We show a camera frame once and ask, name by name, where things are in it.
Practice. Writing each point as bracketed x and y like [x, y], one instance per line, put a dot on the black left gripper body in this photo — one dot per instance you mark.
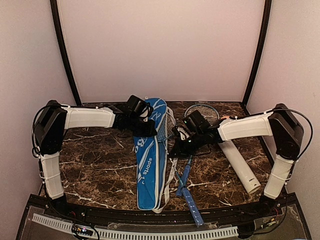
[140, 130]

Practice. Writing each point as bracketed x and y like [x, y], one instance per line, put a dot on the white slotted cable duct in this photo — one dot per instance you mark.
[132, 232]

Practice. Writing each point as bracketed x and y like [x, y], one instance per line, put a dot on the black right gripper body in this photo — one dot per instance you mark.
[189, 147]

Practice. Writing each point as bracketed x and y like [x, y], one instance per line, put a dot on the blue racket bag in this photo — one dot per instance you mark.
[151, 162]

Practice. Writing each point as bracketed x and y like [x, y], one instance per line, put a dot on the blue badminton racket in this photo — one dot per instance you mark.
[198, 118]
[164, 134]

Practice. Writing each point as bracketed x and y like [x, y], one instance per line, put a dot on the white shuttlecock tube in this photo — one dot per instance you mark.
[240, 166]

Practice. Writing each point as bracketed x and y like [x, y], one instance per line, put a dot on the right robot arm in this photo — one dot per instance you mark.
[278, 123]

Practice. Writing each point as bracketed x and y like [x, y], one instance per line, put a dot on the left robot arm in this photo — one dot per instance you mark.
[54, 119]

